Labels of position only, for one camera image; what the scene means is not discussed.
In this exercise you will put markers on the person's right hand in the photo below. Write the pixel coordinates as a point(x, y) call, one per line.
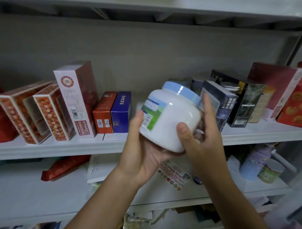
point(210, 151)

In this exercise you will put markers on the white flat box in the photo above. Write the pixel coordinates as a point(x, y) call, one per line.
point(101, 167)

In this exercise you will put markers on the orange red long box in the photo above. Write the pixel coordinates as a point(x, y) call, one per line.
point(104, 113)

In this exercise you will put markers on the small green jar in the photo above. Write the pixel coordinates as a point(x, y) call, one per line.
point(270, 172)

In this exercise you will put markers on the white tub green label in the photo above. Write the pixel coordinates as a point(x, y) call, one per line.
point(170, 115)

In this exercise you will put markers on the white colourful sticker sheet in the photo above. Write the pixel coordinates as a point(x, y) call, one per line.
point(174, 174)

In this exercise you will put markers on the red patterned bag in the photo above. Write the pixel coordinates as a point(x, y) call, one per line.
point(283, 87)

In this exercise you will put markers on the lavender bottle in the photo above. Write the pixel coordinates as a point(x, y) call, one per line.
point(255, 163)

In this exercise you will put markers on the person's right forearm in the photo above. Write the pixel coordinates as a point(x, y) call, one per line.
point(233, 200)

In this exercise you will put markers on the red box white edge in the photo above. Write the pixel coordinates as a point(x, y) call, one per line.
point(21, 113)
point(52, 113)

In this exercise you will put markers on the person's left hand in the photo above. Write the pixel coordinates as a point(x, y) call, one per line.
point(137, 158)

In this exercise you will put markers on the small dark bottle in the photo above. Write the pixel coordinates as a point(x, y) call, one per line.
point(198, 180)

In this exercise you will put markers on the pink blossom box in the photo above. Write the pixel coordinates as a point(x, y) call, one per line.
point(75, 99)

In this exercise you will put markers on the red pouch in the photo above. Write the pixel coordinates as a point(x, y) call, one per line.
point(66, 167)

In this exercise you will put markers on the white metal shelving unit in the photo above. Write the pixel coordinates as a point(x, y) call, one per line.
point(56, 148)

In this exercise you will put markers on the person's left forearm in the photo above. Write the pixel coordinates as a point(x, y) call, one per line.
point(104, 203)

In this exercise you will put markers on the purple blue long box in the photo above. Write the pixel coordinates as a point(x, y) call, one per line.
point(121, 112)

